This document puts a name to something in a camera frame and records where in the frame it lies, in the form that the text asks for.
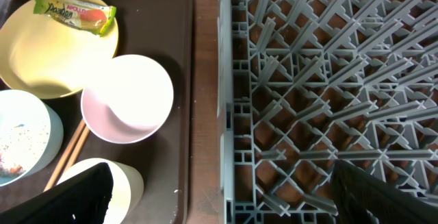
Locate green snack wrapper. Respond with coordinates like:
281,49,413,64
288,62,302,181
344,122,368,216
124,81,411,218
34,0,116,36

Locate wooden chopstick left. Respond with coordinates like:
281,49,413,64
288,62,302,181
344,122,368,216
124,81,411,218
44,120,86,191

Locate pink bowl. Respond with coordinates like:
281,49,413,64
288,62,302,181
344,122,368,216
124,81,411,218
81,54,174,144

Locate wooden chopstick right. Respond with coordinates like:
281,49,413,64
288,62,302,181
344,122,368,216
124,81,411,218
62,126,90,174

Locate brown serving tray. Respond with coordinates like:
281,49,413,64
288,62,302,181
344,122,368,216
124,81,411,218
0,0,194,224

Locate wooden chopstick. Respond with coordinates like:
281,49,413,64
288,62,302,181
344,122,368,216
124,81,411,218
44,120,86,191
62,126,90,174

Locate pale green cup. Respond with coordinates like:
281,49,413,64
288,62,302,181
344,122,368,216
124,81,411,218
57,158,144,224

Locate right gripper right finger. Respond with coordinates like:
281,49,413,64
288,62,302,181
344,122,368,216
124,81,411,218
331,160,437,224

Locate grey dishwasher rack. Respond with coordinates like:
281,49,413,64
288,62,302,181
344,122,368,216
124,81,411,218
217,0,437,223

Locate yellow plate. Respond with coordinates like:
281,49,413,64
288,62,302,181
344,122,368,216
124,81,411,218
1,0,119,99

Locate light blue bowl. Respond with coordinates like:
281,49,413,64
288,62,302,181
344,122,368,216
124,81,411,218
1,90,64,186

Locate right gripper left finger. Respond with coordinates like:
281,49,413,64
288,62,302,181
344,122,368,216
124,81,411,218
1,162,114,224

